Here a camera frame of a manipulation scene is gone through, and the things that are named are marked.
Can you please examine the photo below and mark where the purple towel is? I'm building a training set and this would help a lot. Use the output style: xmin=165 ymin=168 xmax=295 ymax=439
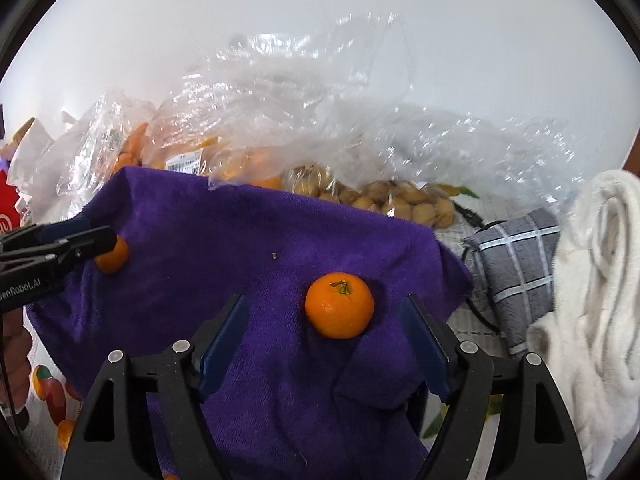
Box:
xmin=25 ymin=166 xmax=473 ymax=480

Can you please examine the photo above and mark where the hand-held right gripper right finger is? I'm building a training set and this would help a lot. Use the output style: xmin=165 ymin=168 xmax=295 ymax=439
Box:
xmin=400 ymin=294 xmax=588 ymax=480

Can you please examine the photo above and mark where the large orange mandarin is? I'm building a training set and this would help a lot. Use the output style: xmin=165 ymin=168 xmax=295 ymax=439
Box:
xmin=304 ymin=272 xmax=375 ymax=339

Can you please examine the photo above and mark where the grey checked cloth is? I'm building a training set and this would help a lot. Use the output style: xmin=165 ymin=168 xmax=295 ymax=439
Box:
xmin=462 ymin=208 xmax=561 ymax=356

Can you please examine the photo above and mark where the small orange kumquat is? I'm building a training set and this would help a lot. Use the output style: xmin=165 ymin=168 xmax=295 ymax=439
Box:
xmin=94 ymin=234 xmax=130 ymax=275

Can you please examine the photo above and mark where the fruit-print lace tablecloth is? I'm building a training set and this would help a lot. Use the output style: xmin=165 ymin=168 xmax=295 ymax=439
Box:
xmin=20 ymin=185 xmax=531 ymax=480

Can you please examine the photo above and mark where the brown wooden door frame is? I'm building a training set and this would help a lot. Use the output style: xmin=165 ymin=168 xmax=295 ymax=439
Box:
xmin=622 ymin=130 xmax=640 ymax=176

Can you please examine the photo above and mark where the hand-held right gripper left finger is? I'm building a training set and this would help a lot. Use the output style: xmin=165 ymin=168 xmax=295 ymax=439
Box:
xmin=60 ymin=294 xmax=251 ymax=480

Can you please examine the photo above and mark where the red paper bag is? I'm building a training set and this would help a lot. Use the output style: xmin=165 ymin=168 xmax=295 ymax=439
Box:
xmin=0 ymin=170 xmax=26 ymax=231

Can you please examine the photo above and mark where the crumpled clear plastic bag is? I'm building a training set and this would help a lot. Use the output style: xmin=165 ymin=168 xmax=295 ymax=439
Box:
xmin=207 ymin=12 xmax=626 ymax=211

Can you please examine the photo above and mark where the labelled plastic bag of mandarins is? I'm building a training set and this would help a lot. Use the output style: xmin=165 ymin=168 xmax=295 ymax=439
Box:
xmin=142 ymin=100 xmax=286 ymax=191

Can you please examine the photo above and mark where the white plastic bag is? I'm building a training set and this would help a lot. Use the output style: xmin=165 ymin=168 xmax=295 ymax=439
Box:
xmin=5 ymin=117 xmax=58 ymax=196

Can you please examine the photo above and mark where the person's left hand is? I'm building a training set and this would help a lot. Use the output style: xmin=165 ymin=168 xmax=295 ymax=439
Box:
xmin=0 ymin=307 xmax=33 ymax=411

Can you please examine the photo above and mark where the white towel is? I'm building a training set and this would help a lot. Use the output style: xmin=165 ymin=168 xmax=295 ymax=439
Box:
xmin=527 ymin=170 xmax=640 ymax=480

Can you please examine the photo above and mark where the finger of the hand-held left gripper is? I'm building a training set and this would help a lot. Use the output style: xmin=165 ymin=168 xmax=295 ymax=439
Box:
xmin=0 ymin=226 xmax=119 ymax=281
xmin=0 ymin=216 xmax=93 ymax=256

